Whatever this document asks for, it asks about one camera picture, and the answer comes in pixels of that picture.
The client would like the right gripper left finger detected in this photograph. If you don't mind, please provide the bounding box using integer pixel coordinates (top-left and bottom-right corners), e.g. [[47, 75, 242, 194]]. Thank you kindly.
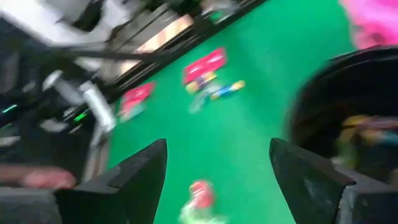
[[54, 138, 169, 224]]

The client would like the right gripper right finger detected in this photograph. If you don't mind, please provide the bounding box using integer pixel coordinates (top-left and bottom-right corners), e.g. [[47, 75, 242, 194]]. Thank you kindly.
[[269, 138, 357, 224]]

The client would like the clear bag green candy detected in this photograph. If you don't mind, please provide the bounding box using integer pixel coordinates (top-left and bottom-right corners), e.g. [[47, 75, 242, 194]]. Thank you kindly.
[[177, 202, 228, 224]]

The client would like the clear bag red candy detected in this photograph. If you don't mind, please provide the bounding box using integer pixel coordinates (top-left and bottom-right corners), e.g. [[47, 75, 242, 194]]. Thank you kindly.
[[188, 179, 216, 210]]

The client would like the candy bars pile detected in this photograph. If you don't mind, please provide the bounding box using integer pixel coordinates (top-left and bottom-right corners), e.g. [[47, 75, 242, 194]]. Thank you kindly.
[[337, 114, 398, 162]]

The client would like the clear bag pale candy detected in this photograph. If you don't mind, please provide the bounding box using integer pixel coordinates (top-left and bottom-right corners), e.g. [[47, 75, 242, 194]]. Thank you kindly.
[[188, 88, 218, 114]]

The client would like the yellow purple candy bar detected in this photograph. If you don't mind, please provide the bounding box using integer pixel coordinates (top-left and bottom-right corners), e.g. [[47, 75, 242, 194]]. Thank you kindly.
[[185, 72, 218, 94]]

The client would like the blue yellow candy bar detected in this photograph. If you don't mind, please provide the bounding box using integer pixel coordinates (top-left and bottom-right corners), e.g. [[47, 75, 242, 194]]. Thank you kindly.
[[210, 80, 246, 101]]

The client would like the red candy pack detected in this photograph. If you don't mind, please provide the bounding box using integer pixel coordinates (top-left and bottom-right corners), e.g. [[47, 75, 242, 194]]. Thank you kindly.
[[182, 47, 228, 85], [119, 81, 155, 114]]

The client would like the black halloween bucket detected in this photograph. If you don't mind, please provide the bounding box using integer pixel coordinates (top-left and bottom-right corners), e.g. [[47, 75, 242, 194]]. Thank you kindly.
[[284, 45, 398, 187]]

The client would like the pink halloween bucket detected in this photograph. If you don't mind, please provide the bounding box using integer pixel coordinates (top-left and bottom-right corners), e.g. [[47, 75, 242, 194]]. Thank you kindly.
[[338, 0, 398, 50]]

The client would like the black table frame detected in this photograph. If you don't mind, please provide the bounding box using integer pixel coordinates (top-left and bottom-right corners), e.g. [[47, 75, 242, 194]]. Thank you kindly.
[[105, 0, 268, 105]]

